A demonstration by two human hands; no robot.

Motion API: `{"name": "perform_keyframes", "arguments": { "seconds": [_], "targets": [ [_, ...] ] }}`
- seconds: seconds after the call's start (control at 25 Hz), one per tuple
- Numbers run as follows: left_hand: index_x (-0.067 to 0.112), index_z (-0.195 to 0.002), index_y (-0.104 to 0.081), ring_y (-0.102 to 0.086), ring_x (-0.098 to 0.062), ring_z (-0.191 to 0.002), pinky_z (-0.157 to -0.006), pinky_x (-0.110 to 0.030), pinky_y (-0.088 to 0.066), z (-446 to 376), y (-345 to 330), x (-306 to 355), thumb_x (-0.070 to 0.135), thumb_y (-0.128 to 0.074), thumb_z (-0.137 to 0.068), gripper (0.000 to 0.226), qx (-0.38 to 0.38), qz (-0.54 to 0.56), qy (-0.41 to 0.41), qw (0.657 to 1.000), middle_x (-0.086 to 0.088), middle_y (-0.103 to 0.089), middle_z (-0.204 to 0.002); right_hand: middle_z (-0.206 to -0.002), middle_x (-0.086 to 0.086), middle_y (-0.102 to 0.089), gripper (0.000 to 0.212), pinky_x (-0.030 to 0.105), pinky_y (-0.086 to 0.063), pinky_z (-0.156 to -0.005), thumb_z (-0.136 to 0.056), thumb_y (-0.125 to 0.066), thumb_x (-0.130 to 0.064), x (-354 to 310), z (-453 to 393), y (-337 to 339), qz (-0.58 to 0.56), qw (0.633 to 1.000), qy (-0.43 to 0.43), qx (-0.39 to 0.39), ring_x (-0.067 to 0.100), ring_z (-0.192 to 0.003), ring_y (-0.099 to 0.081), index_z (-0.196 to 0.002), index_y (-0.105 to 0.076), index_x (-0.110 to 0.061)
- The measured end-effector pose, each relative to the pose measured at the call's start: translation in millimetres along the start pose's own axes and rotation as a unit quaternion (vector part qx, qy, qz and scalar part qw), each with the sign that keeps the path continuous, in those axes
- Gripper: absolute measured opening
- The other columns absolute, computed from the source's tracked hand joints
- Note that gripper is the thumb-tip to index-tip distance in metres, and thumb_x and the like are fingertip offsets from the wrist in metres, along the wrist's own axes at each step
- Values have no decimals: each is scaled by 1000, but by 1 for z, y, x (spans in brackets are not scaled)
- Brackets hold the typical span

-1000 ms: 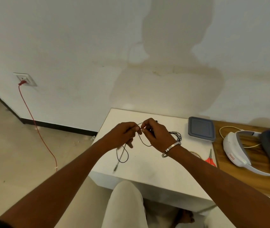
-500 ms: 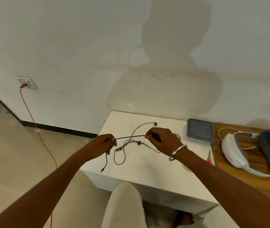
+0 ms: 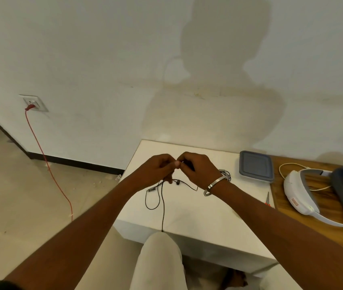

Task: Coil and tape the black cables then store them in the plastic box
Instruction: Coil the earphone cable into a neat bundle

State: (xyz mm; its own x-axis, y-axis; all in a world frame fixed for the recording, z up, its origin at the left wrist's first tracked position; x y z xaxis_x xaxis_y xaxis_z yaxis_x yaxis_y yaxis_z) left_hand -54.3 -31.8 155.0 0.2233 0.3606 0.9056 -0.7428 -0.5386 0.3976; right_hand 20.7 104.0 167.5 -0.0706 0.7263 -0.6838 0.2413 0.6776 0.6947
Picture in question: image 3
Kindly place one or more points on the wooden table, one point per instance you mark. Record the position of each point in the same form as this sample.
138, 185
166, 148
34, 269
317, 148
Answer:
325, 229

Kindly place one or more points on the grey lidded container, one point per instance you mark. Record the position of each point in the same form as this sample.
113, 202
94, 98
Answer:
256, 166

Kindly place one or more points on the person's foot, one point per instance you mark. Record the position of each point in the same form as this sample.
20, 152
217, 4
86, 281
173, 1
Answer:
234, 280

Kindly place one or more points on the person's left forearm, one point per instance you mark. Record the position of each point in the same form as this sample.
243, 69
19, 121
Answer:
77, 229

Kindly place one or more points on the person's left thumb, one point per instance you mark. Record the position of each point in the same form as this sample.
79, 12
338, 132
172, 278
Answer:
171, 163

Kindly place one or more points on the person's left leg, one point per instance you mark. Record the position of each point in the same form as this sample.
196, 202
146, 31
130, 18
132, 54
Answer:
159, 262

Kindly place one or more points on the person's right fingers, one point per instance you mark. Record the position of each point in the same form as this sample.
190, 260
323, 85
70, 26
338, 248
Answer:
186, 161

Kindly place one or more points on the person's right hand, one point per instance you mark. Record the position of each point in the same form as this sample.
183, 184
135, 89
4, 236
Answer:
203, 172

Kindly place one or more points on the white headset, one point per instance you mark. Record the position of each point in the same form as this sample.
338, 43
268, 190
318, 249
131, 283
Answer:
298, 193

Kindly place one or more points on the white wall socket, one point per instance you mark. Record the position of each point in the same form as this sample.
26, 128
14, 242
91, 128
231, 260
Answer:
34, 102

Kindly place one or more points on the white low table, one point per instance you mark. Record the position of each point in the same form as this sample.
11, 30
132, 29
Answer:
201, 217

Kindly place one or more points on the black sleeve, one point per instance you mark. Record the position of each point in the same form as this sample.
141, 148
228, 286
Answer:
3, 286

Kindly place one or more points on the person's left hand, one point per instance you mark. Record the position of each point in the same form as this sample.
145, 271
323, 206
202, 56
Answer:
151, 171

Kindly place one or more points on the person's right forearm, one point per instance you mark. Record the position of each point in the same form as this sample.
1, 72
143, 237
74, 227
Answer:
286, 238

